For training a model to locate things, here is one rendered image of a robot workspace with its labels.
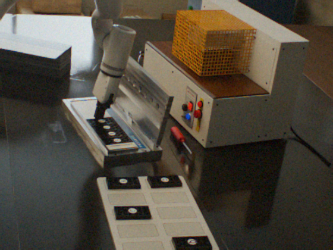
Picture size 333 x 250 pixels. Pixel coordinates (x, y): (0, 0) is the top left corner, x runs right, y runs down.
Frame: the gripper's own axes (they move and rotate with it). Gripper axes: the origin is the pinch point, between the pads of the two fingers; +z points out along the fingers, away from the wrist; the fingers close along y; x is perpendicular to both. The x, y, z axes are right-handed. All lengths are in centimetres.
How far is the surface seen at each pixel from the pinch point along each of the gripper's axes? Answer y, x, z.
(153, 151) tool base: 25.3, 9.9, 0.9
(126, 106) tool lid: -0.6, 10.0, -3.4
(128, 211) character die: 56, -11, 5
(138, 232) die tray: 65, -12, 6
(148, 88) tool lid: 9.4, 10.5, -14.9
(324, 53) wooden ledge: -55, 143, -25
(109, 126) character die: 7.8, 0.9, 1.3
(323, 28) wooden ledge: -93, 172, -31
